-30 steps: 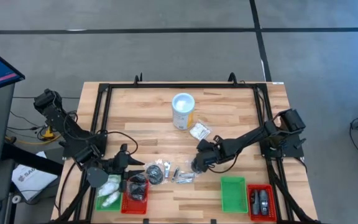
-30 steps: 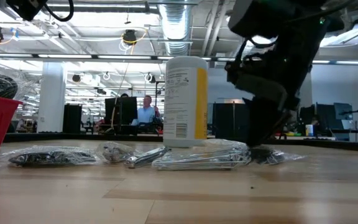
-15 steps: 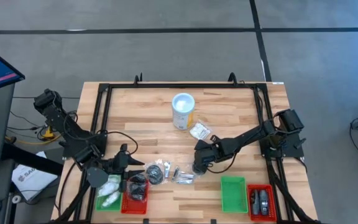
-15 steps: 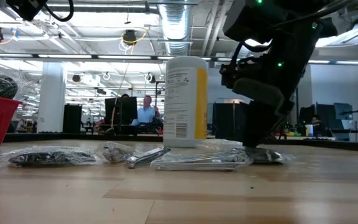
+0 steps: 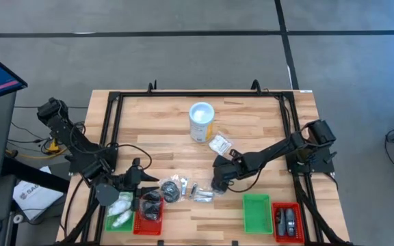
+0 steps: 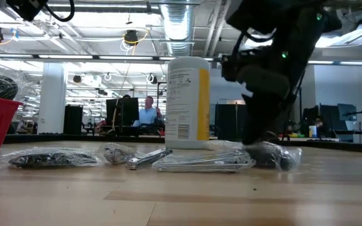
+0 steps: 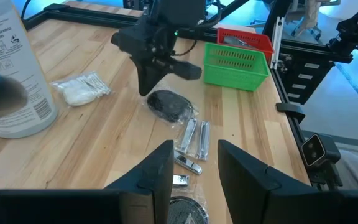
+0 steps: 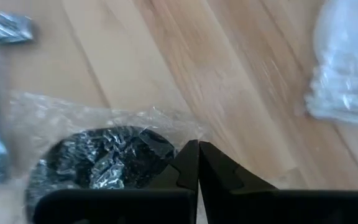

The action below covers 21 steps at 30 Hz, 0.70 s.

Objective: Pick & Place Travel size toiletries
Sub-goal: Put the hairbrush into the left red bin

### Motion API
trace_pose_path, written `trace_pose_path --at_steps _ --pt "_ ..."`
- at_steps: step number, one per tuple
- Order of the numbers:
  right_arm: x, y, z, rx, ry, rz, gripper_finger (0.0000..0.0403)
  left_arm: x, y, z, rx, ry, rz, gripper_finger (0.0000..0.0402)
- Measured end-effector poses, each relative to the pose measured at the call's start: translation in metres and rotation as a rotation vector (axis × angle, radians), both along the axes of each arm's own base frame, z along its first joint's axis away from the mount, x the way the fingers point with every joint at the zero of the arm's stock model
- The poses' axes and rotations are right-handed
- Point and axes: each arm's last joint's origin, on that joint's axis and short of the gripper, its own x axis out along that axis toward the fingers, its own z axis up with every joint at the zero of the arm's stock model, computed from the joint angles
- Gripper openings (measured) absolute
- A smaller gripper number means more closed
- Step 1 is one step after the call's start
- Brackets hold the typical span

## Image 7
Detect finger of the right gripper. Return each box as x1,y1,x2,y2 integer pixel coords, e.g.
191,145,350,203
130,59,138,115
132,57,154,96
144,61,171,96

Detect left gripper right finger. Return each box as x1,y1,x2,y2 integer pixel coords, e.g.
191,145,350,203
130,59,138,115
217,139,358,224

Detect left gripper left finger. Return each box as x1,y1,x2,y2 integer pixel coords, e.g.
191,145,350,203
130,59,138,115
0,139,175,224

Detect bagged black round hairbrush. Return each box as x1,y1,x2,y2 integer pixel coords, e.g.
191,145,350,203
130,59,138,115
167,195,210,224
140,88,199,124

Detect bagged white cotton swabs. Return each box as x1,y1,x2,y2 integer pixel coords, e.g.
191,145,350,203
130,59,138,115
50,70,112,108

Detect green plastic basket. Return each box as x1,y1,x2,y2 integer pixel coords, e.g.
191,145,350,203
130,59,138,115
203,42,271,92

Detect black table clamp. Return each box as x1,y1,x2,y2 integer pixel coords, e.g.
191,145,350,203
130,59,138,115
275,101,306,124

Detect red plastic basket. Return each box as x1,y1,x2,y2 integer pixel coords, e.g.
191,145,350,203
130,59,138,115
216,27,275,62

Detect black drawer unit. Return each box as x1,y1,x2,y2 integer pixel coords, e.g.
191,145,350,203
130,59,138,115
277,51,337,106

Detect white metal bar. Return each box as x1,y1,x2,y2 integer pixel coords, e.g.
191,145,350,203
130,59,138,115
269,16,285,70

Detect white canister with yellow label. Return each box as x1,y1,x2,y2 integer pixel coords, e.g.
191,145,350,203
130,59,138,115
0,0,59,139

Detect black aluminium table frame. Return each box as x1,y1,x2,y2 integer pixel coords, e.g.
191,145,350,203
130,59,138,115
20,2,323,191

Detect black table camera box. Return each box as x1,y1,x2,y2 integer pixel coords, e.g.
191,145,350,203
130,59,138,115
301,133,344,187

